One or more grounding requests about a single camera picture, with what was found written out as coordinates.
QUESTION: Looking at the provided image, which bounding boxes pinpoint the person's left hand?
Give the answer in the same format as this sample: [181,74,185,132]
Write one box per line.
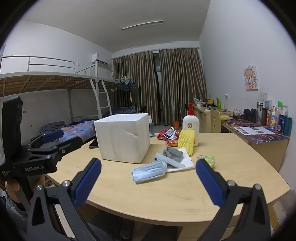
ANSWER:
[5,179,22,202]

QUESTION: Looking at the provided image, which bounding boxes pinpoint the white printed paper sheet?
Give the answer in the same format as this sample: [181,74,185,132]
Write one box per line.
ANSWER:
[233,126,275,135]

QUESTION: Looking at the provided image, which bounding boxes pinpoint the green wrapper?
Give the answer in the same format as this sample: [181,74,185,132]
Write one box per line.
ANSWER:
[197,155,215,168]

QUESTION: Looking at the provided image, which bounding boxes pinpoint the dark patterned desk mat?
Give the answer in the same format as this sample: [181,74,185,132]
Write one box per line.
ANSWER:
[221,117,289,144]

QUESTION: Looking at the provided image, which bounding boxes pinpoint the wooden desk with patterned mat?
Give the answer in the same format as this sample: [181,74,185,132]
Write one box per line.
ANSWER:
[221,117,290,172]

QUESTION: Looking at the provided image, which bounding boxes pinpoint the white and blue snack packet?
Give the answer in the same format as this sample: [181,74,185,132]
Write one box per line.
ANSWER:
[165,127,179,140]

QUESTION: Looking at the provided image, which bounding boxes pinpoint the wooden chair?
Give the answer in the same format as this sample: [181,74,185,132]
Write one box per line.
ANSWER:
[209,108,221,133]

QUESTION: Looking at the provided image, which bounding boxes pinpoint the white foam strip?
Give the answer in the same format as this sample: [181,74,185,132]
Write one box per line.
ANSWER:
[154,152,186,169]

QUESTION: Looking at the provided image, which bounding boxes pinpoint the grey-blue crumpled cloth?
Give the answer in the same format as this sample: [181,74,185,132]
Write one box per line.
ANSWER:
[39,120,68,135]

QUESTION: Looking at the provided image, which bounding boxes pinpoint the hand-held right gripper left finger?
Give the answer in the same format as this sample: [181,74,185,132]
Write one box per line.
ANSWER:
[26,158,102,241]

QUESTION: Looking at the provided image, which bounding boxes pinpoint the black headphones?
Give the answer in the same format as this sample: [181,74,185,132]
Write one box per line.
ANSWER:
[243,108,258,121]

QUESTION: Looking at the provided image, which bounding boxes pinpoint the ceiling tube light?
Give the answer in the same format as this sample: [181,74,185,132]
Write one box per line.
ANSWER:
[122,20,163,30]

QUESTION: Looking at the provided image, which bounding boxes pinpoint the yellow foam fruit net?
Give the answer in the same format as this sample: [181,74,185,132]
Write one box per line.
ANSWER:
[178,129,196,156]

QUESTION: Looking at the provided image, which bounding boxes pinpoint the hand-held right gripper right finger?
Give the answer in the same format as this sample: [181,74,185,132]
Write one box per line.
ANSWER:
[195,158,272,241]

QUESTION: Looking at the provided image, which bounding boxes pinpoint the pink cartoon wall poster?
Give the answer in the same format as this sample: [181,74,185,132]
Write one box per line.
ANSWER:
[243,65,259,91]

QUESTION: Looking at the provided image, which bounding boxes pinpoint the white metal bunk bed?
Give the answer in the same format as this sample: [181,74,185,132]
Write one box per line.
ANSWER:
[96,71,139,116]
[0,56,103,139]

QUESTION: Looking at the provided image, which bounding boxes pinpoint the white lotion pump bottle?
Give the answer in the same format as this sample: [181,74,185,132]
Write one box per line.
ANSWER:
[182,103,199,147]

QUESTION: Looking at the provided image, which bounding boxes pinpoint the brown curtain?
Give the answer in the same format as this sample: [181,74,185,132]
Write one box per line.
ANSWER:
[159,47,207,126]
[112,51,160,124]

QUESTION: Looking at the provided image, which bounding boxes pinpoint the white foam box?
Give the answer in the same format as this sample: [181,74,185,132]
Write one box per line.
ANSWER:
[94,113,151,164]

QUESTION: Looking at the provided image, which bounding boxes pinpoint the white air conditioner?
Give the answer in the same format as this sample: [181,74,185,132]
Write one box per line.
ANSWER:
[91,53,110,66]

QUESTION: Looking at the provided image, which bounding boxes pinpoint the grey knit sock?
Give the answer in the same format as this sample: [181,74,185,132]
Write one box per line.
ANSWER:
[162,146,183,162]

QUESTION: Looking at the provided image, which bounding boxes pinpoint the white metal ladder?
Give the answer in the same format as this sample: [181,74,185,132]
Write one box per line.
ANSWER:
[90,79,113,120]

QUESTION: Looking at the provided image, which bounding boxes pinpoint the wooden desk with drawers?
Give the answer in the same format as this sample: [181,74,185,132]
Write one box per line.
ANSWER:
[193,105,234,133]

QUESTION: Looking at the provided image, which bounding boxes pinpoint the clear spray bottle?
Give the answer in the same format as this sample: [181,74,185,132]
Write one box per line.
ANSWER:
[148,116,155,138]

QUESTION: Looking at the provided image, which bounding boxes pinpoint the white paper tissue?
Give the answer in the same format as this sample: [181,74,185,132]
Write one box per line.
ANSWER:
[154,147,195,172]

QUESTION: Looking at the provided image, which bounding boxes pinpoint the row of toiletry bottles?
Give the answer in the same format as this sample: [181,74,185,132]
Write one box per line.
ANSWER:
[255,101,293,136]

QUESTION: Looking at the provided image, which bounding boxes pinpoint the dark hanging clothes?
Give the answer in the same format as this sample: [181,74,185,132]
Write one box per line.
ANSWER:
[119,77,140,102]

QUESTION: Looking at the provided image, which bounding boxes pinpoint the blue plaid bedding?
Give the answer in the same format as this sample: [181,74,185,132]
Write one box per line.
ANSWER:
[112,106,137,115]

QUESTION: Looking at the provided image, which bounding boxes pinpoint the blue face mask pack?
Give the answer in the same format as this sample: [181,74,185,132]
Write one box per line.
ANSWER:
[131,161,167,184]

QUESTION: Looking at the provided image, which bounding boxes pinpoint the blue patterned quilt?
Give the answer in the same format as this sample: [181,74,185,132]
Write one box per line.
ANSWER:
[58,119,97,145]

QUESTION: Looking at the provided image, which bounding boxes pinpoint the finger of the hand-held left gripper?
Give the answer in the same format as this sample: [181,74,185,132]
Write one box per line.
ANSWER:
[27,137,83,163]
[22,129,64,151]

